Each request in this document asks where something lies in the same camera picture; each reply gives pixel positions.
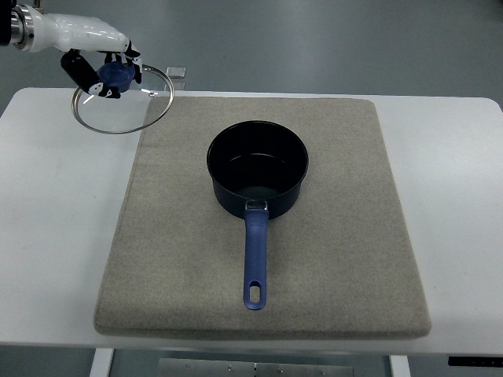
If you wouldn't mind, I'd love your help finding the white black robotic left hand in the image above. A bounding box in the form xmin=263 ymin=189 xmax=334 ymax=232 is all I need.
xmin=10 ymin=4 xmax=143 ymax=99

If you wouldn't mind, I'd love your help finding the glass pot lid blue knob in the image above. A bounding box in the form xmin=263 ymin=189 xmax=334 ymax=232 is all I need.
xmin=72 ymin=61 xmax=174 ymax=135

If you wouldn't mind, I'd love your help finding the clear square floor marker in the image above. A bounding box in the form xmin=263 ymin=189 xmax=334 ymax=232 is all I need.
xmin=166 ymin=66 xmax=186 ymax=79

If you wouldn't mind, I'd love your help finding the lower clear floor marker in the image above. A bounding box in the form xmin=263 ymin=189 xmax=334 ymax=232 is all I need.
xmin=172 ymin=82 xmax=185 ymax=90

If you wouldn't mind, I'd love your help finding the beige fabric mat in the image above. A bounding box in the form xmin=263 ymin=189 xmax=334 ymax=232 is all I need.
xmin=94 ymin=97 xmax=431 ymax=341

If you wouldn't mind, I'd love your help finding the white left table leg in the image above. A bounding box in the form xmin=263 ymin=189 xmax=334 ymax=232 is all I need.
xmin=89 ymin=348 xmax=114 ymax=377

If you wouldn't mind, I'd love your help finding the white table leg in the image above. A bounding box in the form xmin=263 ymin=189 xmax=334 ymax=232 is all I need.
xmin=89 ymin=348 xmax=114 ymax=377
xmin=389 ymin=355 xmax=412 ymax=377

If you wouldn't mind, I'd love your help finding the metal plate under table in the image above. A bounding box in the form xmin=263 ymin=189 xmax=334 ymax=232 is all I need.
xmin=157 ymin=358 xmax=354 ymax=377

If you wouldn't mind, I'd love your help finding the white right table leg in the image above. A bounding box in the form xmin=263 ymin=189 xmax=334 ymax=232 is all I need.
xmin=389 ymin=355 xmax=412 ymax=377

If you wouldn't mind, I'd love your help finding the black table control panel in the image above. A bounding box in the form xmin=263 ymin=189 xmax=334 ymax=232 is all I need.
xmin=448 ymin=356 xmax=503 ymax=368

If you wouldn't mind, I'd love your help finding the dark saucepan blue handle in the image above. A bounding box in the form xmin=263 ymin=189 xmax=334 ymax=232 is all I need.
xmin=207 ymin=120 xmax=309 ymax=310

